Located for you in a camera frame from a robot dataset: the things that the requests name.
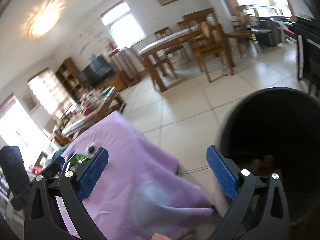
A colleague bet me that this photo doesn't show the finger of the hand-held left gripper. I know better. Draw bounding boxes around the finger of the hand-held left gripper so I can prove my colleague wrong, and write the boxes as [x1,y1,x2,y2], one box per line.
[30,163,62,184]

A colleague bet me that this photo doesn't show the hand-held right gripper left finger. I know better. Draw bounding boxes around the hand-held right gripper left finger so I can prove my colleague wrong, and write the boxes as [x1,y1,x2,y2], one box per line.
[23,147,109,240]

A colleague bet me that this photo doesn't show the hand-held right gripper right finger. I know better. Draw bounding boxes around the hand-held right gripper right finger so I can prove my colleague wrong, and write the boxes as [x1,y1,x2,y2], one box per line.
[206,145,292,240]

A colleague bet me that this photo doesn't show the green foil packet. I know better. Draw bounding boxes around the green foil packet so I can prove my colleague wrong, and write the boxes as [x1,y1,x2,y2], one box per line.
[66,153,92,167]

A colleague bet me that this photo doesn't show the black trash bin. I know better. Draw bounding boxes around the black trash bin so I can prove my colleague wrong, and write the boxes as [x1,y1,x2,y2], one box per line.
[219,87,320,230]

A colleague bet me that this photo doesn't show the person's right hand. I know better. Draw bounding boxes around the person's right hand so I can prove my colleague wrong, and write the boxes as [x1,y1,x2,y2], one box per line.
[152,232,173,240]

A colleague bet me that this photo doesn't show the blue cloth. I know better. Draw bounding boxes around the blue cloth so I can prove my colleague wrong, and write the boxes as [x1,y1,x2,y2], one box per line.
[51,150,67,165]

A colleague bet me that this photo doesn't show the purple tablecloth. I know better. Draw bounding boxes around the purple tablecloth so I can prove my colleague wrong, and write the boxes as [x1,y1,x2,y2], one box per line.
[54,110,215,240]

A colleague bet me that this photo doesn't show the glass balcony door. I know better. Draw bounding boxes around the glass balcony door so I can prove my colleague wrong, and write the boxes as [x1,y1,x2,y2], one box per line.
[0,94,43,153]

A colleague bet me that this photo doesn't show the small framed picture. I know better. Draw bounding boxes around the small framed picture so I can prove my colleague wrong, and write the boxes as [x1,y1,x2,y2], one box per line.
[22,91,40,113]

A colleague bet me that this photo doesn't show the clutter of bottles and cups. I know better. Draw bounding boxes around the clutter of bottles and cups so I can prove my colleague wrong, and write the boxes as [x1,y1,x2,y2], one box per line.
[75,87,115,115]

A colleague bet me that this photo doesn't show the wooden coffee table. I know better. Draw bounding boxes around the wooden coffee table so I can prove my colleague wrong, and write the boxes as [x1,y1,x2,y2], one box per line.
[60,86,127,140]

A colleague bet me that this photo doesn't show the window with striped blinds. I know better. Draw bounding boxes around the window with striped blinds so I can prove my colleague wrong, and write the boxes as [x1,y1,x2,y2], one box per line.
[27,67,75,115]

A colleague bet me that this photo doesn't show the wooden television cabinet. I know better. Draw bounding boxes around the wooden television cabinet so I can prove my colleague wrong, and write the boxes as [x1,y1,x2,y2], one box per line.
[96,76,128,93]

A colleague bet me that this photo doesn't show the black television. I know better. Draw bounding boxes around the black television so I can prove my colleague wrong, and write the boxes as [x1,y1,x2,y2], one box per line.
[79,54,116,87]

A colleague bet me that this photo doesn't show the wooden shelf unit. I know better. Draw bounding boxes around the wooden shelf unit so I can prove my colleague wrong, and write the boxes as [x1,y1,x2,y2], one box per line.
[55,57,84,100]

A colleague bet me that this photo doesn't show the tall wooden stand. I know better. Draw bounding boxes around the tall wooden stand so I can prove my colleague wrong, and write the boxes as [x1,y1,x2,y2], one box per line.
[108,47,143,85]

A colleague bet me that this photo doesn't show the wooden dining chair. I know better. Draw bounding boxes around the wooden dining chair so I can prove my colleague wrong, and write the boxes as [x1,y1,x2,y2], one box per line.
[184,8,235,83]
[153,26,190,63]
[225,5,255,58]
[141,52,180,80]

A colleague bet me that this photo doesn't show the wooden dining table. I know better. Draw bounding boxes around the wooden dining table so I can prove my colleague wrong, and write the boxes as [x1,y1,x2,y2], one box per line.
[137,21,225,92]

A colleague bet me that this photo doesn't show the black upright piano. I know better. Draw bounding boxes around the black upright piano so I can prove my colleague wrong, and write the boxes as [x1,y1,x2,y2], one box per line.
[291,17,320,95]

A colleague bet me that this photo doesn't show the dark grey cabinet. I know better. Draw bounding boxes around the dark grey cabinet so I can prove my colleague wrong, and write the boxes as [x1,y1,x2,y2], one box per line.
[256,19,282,47]

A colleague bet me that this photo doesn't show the large round ceiling lamp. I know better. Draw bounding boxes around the large round ceiling lamp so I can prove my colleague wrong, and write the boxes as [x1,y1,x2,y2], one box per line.
[25,0,66,39]

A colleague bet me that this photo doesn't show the white framed window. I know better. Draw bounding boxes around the white framed window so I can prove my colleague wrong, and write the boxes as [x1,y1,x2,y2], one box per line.
[101,2,147,43]

